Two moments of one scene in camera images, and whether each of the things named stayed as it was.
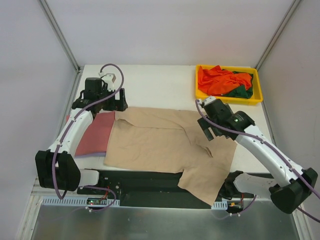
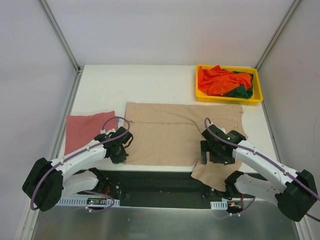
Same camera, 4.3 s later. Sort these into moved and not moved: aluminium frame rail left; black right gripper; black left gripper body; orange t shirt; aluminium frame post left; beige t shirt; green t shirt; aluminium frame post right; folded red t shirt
Moved: black right gripper; black left gripper body; beige t shirt
Not moved: green t shirt; orange t shirt; folded red t shirt; aluminium frame post left; aluminium frame post right; aluminium frame rail left
